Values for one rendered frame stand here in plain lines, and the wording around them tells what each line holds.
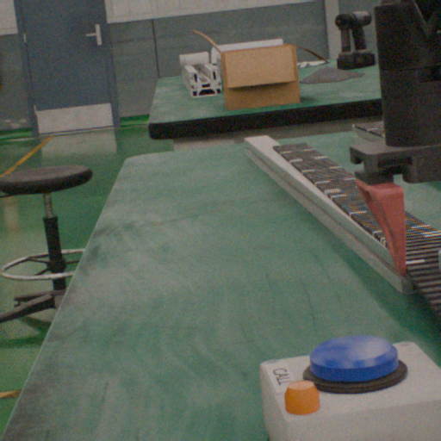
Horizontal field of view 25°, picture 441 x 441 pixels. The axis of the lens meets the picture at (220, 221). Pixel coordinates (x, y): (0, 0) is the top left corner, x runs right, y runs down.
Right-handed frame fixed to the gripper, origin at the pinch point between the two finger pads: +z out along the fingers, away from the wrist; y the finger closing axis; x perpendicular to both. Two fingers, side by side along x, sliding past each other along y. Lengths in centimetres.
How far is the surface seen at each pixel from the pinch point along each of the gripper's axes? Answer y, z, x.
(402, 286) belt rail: -2.1, 2.4, 1.7
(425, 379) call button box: -10.6, -3.1, -31.9
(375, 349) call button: -12.4, -4.4, -30.9
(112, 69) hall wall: -22, 16, 1075
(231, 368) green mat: -17.3, 2.9, -9.8
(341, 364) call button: -14.2, -4.3, -31.8
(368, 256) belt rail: -2.2, 2.2, 12.3
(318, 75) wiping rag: 46, 2, 264
